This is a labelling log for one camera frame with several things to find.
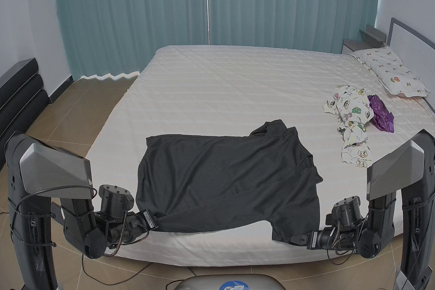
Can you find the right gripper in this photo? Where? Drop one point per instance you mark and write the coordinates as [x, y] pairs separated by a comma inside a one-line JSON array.
[[323, 239]]

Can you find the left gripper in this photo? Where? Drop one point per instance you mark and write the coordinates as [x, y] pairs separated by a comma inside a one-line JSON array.
[[142, 224]]

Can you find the black T-shirt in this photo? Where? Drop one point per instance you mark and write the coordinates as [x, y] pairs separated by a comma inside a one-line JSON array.
[[221, 186]]

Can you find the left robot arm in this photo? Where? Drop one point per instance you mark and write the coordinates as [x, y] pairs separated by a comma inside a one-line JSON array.
[[51, 173]]

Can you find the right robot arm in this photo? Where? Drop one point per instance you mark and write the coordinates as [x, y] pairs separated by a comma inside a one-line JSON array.
[[394, 173]]

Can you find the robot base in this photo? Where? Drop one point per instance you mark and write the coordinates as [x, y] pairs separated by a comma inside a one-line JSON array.
[[227, 283]]

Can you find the bed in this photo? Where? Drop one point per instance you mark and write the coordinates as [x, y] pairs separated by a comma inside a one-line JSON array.
[[221, 84]]

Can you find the white printed pyjama garment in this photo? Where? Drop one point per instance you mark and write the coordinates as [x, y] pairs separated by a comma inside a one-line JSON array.
[[351, 118]]

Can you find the purple garment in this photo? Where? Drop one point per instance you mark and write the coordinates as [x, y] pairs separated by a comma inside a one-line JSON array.
[[382, 113]]

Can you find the black chest of drawers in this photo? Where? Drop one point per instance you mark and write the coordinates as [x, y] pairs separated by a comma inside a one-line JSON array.
[[17, 105]]

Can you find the white printed pillow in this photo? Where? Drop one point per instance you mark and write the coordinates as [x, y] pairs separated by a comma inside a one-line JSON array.
[[390, 71]]

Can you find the grey bedside table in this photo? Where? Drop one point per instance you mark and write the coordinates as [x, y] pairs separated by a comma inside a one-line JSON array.
[[360, 40]]

